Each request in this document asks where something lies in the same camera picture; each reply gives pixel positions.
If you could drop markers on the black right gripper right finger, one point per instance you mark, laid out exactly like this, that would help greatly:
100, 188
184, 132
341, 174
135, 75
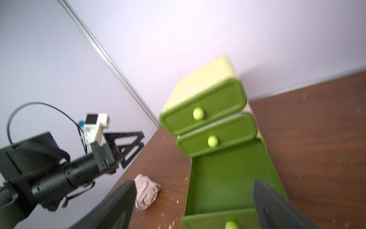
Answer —
276, 212

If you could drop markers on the green pink drawer cabinet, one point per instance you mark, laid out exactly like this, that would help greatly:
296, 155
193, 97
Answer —
203, 79

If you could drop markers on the dark green top drawer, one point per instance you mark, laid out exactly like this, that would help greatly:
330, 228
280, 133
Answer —
221, 100

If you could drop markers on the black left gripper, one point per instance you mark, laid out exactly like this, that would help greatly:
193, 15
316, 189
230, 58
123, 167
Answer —
118, 146

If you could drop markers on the dark green drawer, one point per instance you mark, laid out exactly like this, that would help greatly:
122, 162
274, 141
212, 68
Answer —
230, 131
221, 100
221, 184

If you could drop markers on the dark green bottom drawer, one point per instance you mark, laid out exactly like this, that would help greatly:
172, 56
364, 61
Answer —
221, 184

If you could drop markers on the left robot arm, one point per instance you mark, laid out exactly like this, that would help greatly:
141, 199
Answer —
37, 172

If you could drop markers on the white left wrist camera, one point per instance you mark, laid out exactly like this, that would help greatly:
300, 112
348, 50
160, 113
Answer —
94, 126

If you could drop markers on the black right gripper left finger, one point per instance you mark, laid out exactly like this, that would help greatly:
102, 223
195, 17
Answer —
114, 212

